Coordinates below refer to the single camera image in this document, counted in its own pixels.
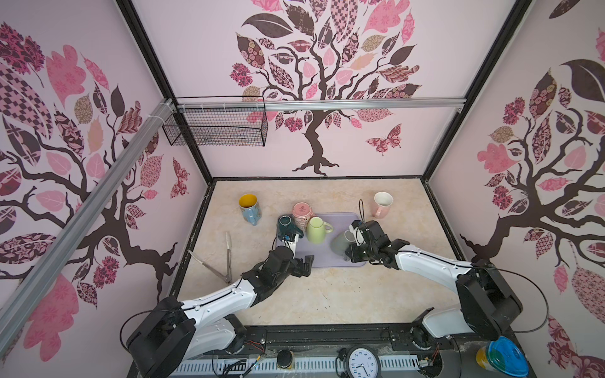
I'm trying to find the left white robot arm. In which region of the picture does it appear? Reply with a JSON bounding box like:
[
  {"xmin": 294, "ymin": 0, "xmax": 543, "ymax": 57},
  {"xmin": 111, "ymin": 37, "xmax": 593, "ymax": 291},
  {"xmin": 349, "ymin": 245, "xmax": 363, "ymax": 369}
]
[{"xmin": 121, "ymin": 246, "xmax": 314, "ymax": 377}]

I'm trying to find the pink patterned mug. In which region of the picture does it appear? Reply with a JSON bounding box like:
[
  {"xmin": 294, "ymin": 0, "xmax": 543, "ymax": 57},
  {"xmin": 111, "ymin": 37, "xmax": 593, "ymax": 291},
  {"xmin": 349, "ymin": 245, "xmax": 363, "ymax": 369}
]
[{"xmin": 371, "ymin": 192, "xmax": 394, "ymax": 219}]

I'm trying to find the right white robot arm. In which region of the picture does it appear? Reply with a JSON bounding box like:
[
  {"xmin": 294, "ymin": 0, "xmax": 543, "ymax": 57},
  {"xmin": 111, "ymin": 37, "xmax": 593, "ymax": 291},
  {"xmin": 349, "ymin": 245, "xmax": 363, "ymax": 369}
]
[{"xmin": 345, "ymin": 220, "xmax": 523, "ymax": 348}]

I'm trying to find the dark green mug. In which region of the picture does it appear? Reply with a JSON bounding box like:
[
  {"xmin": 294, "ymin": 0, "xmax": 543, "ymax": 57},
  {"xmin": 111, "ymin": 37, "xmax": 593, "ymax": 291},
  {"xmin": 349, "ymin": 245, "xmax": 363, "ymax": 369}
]
[{"xmin": 277, "ymin": 215, "xmax": 304, "ymax": 242}]

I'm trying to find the pink round mug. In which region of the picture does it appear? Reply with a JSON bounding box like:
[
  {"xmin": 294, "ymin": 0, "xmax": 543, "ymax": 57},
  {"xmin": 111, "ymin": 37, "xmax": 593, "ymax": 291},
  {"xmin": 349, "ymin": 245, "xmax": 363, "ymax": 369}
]
[{"xmin": 291, "ymin": 202, "xmax": 314, "ymax": 232}]

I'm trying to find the lavender plastic tray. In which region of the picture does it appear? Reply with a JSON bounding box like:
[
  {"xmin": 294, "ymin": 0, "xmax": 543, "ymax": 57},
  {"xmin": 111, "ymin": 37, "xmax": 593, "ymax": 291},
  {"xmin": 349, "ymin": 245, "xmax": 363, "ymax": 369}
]
[{"xmin": 295, "ymin": 212, "xmax": 366, "ymax": 269}]

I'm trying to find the blue butterfly mug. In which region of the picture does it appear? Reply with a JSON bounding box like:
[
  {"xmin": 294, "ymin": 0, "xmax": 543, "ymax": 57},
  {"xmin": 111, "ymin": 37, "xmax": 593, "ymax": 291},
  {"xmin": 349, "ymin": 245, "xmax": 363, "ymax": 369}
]
[{"xmin": 239, "ymin": 194, "xmax": 262, "ymax": 226}]

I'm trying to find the light green mug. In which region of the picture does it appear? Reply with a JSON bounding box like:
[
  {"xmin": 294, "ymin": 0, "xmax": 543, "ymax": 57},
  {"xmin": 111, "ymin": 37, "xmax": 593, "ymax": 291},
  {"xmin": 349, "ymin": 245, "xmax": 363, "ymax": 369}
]
[{"xmin": 307, "ymin": 217, "xmax": 334, "ymax": 244}]

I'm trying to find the round analog clock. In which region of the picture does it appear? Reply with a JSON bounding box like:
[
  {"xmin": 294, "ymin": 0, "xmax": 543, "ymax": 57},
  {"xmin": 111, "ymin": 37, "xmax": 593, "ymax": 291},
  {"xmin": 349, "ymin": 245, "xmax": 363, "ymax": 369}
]
[{"xmin": 345, "ymin": 346, "xmax": 381, "ymax": 378}]

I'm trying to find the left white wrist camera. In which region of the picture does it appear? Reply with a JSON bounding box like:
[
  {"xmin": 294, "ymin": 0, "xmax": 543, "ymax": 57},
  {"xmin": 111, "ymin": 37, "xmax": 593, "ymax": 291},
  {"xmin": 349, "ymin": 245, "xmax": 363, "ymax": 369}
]
[{"xmin": 283, "ymin": 233, "xmax": 300, "ymax": 255}]

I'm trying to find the grey mug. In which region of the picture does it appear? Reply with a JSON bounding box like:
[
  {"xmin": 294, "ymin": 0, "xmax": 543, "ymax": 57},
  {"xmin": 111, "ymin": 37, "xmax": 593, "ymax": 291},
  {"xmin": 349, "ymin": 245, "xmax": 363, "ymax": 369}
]
[{"xmin": 330, "ymin": 230, "xmax": 355, "ymax": 261}]

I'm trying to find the white cable duct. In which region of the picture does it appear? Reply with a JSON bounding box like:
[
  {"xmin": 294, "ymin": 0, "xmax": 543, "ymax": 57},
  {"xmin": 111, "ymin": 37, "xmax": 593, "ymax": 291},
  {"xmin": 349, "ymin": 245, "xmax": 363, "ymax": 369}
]
[{"xmin": 171, "ymin": 355, "xmax": 420, "ymax": 377}]

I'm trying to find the blue lidded container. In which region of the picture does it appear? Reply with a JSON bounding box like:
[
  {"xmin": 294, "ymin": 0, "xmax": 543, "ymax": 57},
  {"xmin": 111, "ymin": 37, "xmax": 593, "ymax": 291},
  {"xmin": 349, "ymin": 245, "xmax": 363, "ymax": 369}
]
[{"xmin": 475, "ymin": 336, "xmax": 529, "ymax": 377}]

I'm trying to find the black wire basket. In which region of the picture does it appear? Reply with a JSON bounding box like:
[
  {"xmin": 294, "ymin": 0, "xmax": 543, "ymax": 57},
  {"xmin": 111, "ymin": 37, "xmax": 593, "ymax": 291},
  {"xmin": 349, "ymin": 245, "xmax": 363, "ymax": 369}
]
[{"xmin": 162, "ymin": 94, "xmax": 269, "ymax": 147}]

